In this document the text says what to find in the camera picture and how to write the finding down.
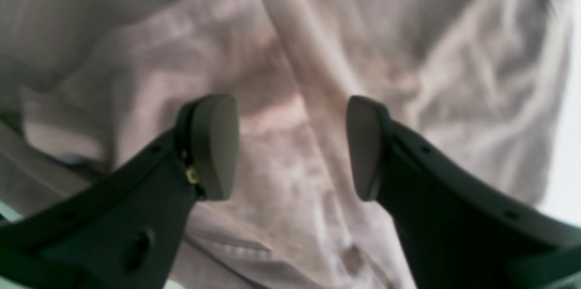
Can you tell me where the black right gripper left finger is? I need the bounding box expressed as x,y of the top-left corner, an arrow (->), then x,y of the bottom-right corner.
0,94 -> 239,289

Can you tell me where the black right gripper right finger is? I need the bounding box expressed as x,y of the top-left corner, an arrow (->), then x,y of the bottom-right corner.
347,95 -> 581,289

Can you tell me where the dusty pink T-shirt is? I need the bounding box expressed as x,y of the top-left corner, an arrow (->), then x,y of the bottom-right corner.
1,0 -> 573,289

